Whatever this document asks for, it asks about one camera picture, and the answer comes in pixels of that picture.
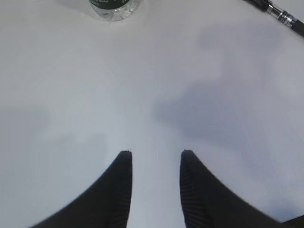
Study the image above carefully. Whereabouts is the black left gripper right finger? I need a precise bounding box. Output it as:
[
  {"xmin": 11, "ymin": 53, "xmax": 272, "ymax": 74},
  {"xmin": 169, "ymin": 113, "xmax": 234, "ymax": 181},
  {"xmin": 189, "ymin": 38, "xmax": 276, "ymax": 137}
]
[{"xmin": 180, "ymin": 150, "xmax": 304, "ymax": 228}]

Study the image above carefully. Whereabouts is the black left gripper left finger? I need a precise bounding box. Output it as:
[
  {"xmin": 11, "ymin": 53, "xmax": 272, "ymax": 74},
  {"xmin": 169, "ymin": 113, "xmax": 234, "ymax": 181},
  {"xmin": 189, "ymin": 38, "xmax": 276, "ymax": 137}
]
[{"xmin": 34, "ymin": 151, "xmax": 133, "ymax": 228}]

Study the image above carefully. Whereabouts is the clear water bottle green label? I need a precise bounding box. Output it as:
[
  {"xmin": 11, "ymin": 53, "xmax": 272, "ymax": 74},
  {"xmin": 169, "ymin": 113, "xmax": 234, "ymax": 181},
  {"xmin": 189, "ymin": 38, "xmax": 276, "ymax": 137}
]
[{"xmin": 89, "ymin": 0, "xmax": 142, "ymax": 21}]

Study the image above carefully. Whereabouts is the black pen centre left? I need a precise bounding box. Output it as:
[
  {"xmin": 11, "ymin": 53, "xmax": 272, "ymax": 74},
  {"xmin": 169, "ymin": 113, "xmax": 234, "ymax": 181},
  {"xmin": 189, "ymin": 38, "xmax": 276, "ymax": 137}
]
[{"xmin": 247, "ymin": 0, "xmax": 304, "ymax": 37}]

